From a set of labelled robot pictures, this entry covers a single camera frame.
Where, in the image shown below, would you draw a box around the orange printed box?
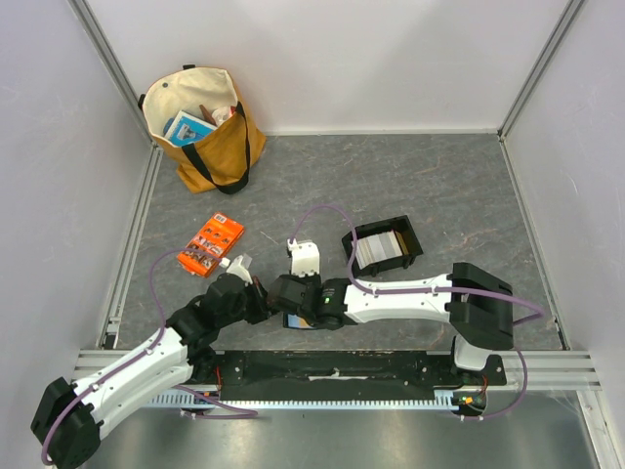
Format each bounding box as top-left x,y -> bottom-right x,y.
177,212 -> 245,277

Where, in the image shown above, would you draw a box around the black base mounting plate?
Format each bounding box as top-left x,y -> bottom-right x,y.
189,351 -> 507,389

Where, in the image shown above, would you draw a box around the blue book in bag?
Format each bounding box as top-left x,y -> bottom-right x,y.
164,110 -> 217,147

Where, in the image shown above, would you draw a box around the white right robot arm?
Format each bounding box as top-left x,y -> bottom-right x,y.
268,263 -> 514,385

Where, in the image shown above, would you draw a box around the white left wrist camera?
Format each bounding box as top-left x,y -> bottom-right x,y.
219,254 -> 253,285

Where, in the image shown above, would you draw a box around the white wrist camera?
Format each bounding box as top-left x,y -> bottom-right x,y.
219,254 -> 253,285
287,238 -> 320,277

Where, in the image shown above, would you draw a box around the black leather card holder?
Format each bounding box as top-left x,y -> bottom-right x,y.
282,313 -> 316,330

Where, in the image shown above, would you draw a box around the grey slotted cable duct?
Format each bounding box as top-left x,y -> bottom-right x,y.
145,390 -> 459,411

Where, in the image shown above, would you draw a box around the white credit card stack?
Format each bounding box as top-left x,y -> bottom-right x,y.
355,231 -> 403,269

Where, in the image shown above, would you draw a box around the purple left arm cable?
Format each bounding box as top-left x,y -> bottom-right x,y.
41,248 -> 260,463

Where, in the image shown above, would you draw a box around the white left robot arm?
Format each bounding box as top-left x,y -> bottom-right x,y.
30,274 -> 271,468

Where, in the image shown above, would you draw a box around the mustard tote bag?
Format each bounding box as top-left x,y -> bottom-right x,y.
138,65 -> 266,194

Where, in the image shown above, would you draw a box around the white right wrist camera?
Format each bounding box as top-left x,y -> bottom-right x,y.
287,238 -> 320,277

